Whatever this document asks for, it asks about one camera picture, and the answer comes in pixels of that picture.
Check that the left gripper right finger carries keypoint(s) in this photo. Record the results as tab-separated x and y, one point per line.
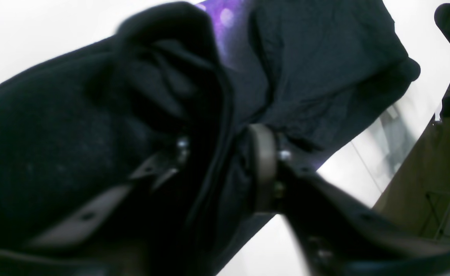
338	235

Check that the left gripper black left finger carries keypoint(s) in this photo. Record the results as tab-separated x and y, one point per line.
80	225

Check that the black T-shirt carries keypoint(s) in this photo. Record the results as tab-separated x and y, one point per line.
318	71

